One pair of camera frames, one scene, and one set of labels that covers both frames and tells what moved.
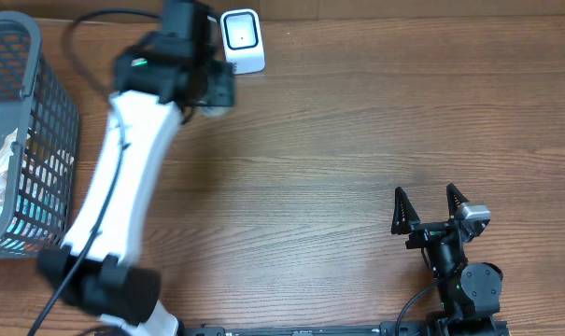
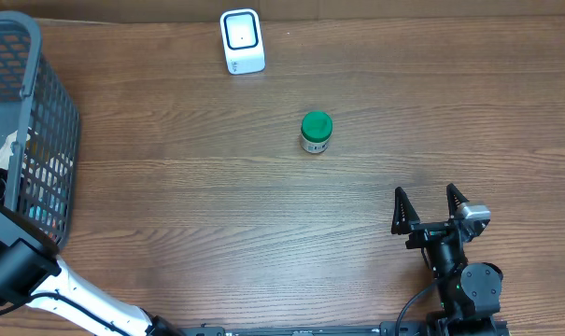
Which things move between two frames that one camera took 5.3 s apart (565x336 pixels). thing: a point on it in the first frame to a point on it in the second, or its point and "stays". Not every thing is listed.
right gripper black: [405, 219] stays
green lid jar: [215, 110] to [316, 130]
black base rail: [386, 329] stays
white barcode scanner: [243, 41] stays
